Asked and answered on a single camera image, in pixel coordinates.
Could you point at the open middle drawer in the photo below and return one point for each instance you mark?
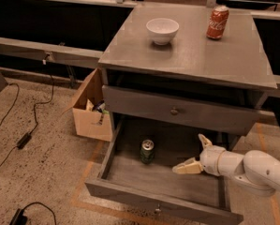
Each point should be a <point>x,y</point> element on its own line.
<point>123,178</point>

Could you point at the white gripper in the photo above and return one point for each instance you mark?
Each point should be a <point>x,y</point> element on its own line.
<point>211,160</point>

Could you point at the white ceramic bowl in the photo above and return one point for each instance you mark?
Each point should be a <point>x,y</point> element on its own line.
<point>162,30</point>

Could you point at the grey metal rail frame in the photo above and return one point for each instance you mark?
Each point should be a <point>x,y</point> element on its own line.
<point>46,50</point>

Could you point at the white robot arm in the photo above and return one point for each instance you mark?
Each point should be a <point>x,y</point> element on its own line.
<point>255,171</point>

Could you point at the grey wooden cabinet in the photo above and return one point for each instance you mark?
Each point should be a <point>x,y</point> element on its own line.
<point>183,88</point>

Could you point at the grey top drawer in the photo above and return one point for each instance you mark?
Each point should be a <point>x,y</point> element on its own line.
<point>182,111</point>

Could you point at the green soda can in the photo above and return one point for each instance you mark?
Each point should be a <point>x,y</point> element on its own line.
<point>147,151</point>

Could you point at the cardboard box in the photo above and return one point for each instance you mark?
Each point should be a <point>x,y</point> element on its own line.
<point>91,88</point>

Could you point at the items inside cardboard box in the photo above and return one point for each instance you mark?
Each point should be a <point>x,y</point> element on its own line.
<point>96,108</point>

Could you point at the red cola can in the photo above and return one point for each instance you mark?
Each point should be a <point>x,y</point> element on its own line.
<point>217,22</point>

